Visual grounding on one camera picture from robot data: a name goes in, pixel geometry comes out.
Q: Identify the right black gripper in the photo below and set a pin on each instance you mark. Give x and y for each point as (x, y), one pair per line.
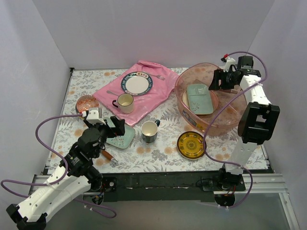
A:
(220, 78)

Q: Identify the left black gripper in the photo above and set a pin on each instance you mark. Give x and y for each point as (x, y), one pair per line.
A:
(115, 126)

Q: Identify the mint divided rectangular tray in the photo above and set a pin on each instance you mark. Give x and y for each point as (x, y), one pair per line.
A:
(199, 98)

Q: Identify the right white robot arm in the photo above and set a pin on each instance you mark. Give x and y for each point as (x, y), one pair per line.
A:
(257, 122)

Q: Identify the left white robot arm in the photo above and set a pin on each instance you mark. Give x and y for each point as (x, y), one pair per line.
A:
(74, 176)

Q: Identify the pink transparent plastic bin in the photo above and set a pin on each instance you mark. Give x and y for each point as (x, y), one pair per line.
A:
(229, 118)

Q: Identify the cream mug black rim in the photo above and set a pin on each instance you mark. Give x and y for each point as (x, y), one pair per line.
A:
(125, 103)

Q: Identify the dark green mug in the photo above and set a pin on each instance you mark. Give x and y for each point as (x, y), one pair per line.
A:
(149, 131)

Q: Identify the red patterned bowl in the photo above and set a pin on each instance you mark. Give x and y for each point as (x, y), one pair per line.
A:
(85, 102)

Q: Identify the pink satin cloth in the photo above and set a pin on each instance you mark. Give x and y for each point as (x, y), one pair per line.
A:
(143, 105)

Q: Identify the green rimmed white plate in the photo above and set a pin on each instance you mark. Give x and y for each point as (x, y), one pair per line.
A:
(137, 83)

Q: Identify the silver fork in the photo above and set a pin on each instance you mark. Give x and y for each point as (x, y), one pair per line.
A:
(158, 76)

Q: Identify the yellow patterned plate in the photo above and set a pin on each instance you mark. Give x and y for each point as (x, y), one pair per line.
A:
(190, 145)

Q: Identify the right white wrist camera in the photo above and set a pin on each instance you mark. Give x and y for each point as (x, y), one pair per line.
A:
(228, 62)

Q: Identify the wooden handled metal scraper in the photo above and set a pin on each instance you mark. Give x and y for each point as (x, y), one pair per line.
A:
(109, 157)

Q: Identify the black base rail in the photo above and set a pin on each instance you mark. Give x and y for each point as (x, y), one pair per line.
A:
(204, 186)

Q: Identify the aluminium frame rail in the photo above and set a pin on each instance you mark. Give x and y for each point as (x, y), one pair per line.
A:
(274, 183)

